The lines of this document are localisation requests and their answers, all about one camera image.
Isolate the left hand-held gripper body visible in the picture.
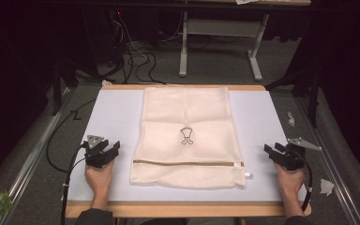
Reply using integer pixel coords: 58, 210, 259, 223
83, 134, 120, 170

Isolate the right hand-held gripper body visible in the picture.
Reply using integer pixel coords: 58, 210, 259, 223
270, 137, 323, 172

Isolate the cream mesh laundry bag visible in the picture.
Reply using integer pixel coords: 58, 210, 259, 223
129, 86, 248, 189

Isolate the person's right hand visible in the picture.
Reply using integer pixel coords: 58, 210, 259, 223
273, 162, 307, 203

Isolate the person's left hand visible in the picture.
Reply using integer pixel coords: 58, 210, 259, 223
83, 159, 115, 205

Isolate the white table mat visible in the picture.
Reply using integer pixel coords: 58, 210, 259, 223
66, 89, 308, 203

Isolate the large crumpled paper scrap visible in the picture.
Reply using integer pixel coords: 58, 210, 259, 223
320, 178, 336, 198

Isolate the black stand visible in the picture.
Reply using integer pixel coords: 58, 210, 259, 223
50, 57, 80, 117
264, 67, 323, 129

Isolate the white work board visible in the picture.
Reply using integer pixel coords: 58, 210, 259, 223
65, 83, 313, 219

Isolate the white paper sheet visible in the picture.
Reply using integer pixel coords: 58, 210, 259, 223
234, 0, 261, 6

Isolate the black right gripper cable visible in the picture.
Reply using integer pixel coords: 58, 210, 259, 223
299, 153, 314, 214

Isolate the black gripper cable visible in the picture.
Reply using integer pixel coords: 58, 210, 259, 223
60, 142, 88, 225
299, 153, 314, 214

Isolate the metal floor rail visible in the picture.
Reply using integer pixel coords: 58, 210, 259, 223
0, 87, 73, 225
294, 96, 360, 225

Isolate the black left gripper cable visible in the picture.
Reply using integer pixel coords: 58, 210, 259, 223
60, 142, 88, 225

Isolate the black floor cable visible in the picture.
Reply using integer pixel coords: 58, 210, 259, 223
45, 98, 98, 174

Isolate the tangle of black cables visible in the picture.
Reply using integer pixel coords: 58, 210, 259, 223
97, 8, 184, 86

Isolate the white metal desk frame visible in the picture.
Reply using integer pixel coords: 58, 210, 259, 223
178, 10, 270, 83

